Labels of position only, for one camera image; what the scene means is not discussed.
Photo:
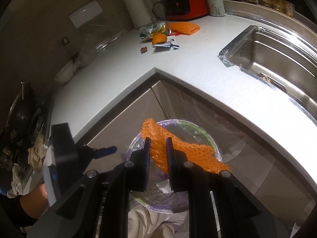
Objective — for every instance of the grey cabinet doors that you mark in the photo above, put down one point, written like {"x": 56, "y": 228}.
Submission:
{"x": 257, "y": 165}

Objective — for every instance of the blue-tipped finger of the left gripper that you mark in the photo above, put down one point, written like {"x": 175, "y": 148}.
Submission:
{"x": 103, "y": 152}

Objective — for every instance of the white electric kettle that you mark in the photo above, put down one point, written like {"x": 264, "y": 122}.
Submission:
{"x": 140, "y": 12}

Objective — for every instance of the person's hand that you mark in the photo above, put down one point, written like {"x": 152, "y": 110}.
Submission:
{"x": 35, "y": 203}

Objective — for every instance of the clear plastic bag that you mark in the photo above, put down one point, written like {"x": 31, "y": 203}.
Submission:
{"x": 88, "y": 50}

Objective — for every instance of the orange peel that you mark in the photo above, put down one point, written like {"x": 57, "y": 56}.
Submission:
{"x": 159, "y": 38}

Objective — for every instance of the stainless steel sink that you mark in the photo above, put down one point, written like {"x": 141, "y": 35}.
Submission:
{"x": 278, "y": 55}

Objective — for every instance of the red black rice cooker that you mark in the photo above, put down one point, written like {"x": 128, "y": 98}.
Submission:
{"x": 186, "y": 10}

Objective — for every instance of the brown nut shell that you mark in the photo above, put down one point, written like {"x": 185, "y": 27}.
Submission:
{"x": 143, "y": 49}

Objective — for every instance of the green white snack bag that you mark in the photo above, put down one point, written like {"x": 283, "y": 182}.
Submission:
{"x": 149, "y": 31}

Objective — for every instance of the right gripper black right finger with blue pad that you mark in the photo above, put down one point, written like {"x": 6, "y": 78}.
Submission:
{"x": 202, "y": 190}

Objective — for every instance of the white blue alcohol wipe packet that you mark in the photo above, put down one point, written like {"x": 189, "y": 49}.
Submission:
{"x": 170, "y": 45}

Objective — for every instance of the white wall outlet box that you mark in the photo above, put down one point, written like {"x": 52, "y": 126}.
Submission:
{"x": 85, "y": 13}

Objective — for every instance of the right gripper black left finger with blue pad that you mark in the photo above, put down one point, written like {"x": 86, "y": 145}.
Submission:
{"x": 132, "y": 175}

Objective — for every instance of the round bin purple liner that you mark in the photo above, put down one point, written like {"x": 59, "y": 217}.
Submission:
{"x": 158, "y": 196}

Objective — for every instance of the red snack wrapper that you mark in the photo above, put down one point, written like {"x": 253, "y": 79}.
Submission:
{"x": 175, "y": 33}

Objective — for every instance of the white ceramic utensil cup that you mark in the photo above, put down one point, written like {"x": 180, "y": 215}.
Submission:
{"x": 216, "y": 8}

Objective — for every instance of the orange foam fruit net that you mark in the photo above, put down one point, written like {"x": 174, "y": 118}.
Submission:
{"x": 201, "y": 155}

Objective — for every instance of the sink strainer with scraps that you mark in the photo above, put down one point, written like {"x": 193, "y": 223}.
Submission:
{"x": 272, "y": 81}

